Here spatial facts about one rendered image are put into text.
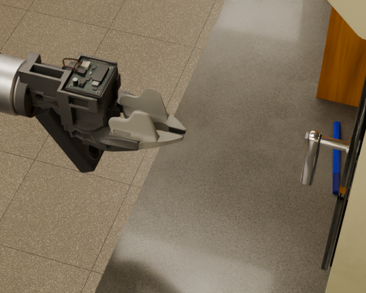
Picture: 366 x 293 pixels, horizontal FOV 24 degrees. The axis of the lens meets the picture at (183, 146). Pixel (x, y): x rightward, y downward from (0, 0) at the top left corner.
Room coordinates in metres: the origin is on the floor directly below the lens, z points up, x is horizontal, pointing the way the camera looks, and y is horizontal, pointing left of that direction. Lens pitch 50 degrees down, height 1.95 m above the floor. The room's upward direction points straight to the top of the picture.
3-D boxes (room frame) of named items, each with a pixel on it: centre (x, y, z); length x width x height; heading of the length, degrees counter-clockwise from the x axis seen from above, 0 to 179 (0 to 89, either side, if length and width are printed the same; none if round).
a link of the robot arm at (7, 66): (0.77, 0.22, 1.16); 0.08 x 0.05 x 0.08; 162
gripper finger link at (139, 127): (0.69, 0.05, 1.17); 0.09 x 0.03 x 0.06; 70
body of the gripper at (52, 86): (0.74, 0.14, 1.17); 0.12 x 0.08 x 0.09; 72
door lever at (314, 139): (0.64, -0.17, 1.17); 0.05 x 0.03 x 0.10; 72
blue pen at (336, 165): (0.83, -0.24, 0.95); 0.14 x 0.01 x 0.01; 173
